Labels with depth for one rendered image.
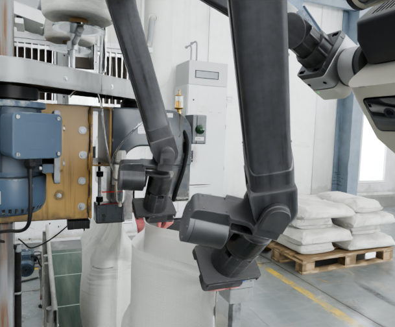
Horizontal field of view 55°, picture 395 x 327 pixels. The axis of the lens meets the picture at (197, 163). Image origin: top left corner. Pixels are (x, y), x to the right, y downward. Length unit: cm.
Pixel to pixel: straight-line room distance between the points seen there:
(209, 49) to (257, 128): 529
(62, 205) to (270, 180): 74
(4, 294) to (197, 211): 82
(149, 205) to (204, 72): 412
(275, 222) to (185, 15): 527
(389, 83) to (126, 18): 52
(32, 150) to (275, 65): 55
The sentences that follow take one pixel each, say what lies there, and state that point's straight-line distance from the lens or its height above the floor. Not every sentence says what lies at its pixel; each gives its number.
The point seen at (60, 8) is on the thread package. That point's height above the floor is 153.
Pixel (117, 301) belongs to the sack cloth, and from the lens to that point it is 150.
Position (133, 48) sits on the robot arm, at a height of 144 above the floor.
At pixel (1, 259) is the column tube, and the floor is 91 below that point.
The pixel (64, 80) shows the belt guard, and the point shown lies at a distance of 93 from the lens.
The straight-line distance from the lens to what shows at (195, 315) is 76.
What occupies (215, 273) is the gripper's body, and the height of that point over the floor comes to 106.
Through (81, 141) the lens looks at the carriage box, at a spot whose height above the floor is 124.
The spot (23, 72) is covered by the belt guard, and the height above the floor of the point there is 139.
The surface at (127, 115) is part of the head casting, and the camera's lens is 110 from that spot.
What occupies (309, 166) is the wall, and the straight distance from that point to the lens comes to 662.
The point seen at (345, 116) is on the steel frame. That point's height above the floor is 161.
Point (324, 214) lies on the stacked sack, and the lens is 375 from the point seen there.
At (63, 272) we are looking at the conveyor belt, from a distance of 257.
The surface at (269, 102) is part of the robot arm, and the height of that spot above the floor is 131.
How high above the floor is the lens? 128
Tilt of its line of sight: 5 degrees down
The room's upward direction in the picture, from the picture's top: 2 degrees clockwise
